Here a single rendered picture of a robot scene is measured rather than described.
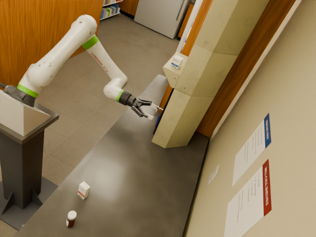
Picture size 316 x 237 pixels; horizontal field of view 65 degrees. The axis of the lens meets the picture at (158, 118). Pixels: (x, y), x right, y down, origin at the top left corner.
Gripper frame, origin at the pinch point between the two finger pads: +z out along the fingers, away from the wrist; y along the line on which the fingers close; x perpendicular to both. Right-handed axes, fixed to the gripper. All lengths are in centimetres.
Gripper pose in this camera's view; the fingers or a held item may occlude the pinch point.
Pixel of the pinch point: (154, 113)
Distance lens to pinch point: 171.6
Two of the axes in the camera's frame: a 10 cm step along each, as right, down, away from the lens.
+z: 8.9, 4.4, -0.8
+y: 3.2, -5.0, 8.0
